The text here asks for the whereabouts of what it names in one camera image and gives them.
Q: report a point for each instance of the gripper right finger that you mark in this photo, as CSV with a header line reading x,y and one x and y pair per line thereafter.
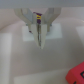
x,y
46,24

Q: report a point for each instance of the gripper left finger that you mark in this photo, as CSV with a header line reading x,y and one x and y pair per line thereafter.
x,y
32,24

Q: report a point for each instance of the pink block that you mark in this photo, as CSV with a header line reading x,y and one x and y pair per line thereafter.
x,y
76,75

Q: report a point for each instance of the purple block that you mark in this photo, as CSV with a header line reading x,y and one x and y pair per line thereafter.
x,y
39,20

